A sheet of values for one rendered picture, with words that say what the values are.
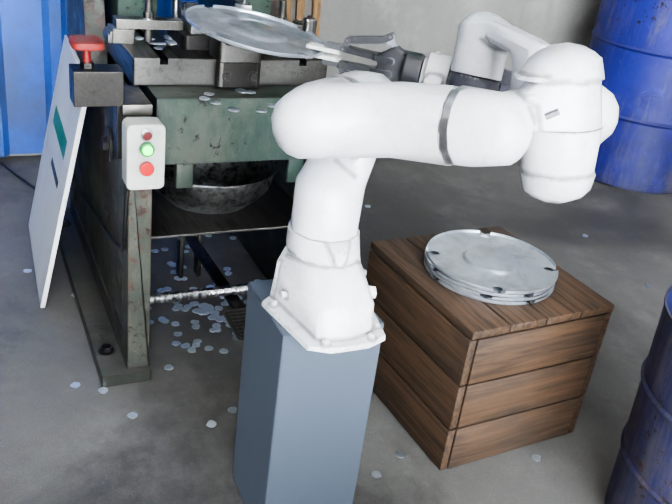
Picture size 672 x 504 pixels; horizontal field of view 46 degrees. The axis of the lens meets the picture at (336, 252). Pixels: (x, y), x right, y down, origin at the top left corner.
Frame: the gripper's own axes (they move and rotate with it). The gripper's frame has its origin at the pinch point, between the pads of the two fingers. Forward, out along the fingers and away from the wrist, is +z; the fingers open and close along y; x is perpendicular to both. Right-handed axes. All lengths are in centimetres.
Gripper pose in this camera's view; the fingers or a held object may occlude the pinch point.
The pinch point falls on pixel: (323, 52)
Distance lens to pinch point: 163.8
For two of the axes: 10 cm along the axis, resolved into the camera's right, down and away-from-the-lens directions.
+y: 1.6, -8.8, -4.4
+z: -9.6, -2.4, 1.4
